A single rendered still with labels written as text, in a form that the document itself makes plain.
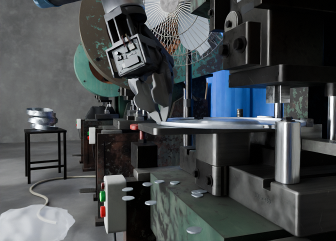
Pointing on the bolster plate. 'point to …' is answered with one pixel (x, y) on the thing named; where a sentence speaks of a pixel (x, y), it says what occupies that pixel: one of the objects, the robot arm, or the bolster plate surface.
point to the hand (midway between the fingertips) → (163, 117)
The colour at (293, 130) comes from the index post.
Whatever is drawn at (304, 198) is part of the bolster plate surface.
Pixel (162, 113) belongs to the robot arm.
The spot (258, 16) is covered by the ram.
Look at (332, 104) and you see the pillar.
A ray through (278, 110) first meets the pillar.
